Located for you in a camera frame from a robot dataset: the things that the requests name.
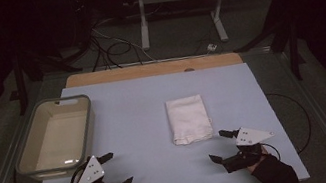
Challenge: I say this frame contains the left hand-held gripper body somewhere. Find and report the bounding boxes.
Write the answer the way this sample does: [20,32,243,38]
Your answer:
[70,151,123,183]

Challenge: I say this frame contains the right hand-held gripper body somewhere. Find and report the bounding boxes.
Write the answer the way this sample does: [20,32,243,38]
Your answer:
[217,122,280,175]

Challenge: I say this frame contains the person's right hand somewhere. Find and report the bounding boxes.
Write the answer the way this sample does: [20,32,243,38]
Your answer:
[244,152,272,176]

